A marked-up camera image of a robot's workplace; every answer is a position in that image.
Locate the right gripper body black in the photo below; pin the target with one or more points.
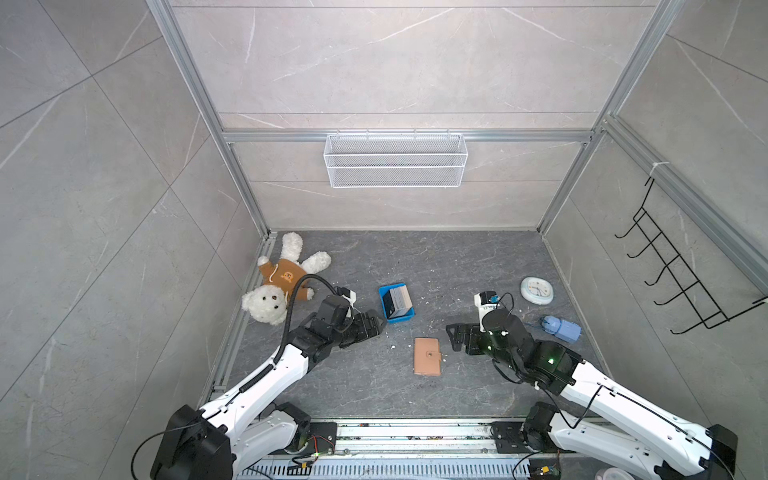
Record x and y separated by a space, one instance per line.
478 342

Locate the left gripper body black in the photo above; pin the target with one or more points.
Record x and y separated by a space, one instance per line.
358 330

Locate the blue card box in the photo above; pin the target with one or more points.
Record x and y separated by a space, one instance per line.
408 316

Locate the tan leather card holder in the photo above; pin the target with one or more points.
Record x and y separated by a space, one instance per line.
427 357

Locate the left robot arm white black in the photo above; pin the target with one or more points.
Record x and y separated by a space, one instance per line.
242 426

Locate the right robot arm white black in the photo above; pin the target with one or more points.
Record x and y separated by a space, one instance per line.
587 412

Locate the stack of credit cards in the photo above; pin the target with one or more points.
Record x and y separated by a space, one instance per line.
397 302

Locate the white round clock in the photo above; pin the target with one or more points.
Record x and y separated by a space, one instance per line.
537 291

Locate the blue dish brush toy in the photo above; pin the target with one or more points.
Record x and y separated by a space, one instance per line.
561 329

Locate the white teddy bear brown shirt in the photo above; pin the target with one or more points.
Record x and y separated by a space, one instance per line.
268 303

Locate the pink white round object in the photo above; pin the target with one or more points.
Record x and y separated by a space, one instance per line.
613 473

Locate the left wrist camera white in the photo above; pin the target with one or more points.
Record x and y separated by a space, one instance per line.
348 294

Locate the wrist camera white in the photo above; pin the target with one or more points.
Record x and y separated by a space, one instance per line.
485 302
348 294

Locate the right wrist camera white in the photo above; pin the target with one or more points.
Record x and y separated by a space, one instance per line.
485 302

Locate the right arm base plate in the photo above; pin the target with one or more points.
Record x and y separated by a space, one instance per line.
523 437

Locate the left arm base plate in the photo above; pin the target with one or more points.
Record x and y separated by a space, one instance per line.
313 438

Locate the aluminium rail front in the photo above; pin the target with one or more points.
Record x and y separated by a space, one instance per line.
411 449

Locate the white wire mesh basket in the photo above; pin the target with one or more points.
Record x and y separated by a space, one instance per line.
416 160

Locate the black wire hook rack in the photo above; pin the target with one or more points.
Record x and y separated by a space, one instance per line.
686 284

